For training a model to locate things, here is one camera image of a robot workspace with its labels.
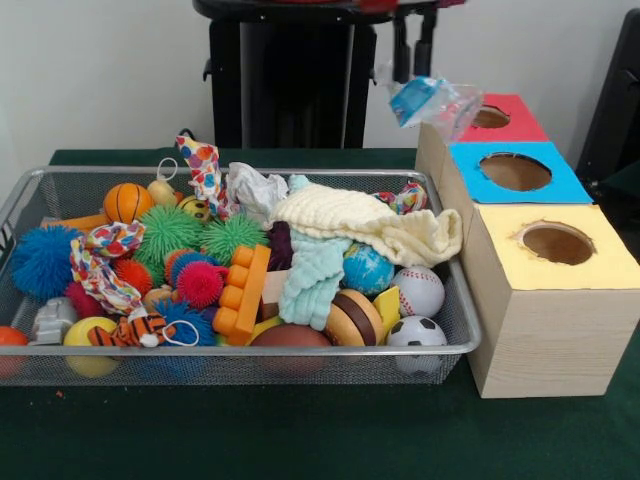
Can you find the toy burger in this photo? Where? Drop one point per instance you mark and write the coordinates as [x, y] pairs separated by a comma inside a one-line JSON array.
[[355, 317]]

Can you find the brown toy football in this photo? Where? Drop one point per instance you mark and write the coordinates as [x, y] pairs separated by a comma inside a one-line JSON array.
[[292, 338]]

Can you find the mint green muslin cloth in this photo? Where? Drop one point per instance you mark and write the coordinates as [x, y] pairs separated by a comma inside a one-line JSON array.
[[310, 285]]

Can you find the blue globe ball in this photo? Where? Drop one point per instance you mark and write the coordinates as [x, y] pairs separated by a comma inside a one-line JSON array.
[[367, 272]]

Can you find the black and white soccer ball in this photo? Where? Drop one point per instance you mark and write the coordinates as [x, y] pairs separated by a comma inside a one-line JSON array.
[[417, 331]]

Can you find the orange plastic building block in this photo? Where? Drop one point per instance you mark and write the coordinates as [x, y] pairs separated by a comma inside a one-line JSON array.
[[245, 295]]

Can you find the white baseball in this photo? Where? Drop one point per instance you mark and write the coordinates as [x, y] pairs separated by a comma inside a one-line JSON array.
[[420, 292]]

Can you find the crushed clear plastic bottle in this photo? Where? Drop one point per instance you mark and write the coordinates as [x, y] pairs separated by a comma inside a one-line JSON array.
[[425, 102]]

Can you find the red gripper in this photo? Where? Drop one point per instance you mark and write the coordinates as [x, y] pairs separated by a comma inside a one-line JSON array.
[[380, 5]]

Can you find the silver mesh bin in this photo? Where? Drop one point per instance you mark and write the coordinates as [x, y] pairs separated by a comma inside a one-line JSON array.
[[250, 370]]

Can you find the cream muslin cloth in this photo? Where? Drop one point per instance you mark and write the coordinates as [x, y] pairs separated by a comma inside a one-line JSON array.
[[370, 220]]

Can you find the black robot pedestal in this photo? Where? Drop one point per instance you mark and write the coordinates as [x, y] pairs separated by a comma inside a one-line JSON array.
[[225, 90]]

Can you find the orange toy basketball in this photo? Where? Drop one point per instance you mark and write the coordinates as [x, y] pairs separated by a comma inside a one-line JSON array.
[[129, 202]]

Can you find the wooden box with three holes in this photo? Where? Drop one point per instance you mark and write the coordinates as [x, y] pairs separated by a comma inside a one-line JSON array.
[[550, 340]]

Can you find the orange striped tiger plush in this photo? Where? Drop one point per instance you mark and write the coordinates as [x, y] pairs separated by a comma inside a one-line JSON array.
[[129, 331]]

